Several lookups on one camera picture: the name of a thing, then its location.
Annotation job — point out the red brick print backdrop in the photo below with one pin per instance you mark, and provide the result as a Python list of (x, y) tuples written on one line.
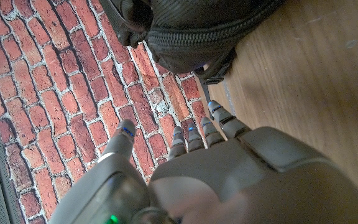
[(57, 93)]

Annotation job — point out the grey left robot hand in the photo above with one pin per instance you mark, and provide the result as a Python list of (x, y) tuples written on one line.
[(244, 174)]

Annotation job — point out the black backpack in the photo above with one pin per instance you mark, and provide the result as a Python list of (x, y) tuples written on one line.
[(191, 34)]

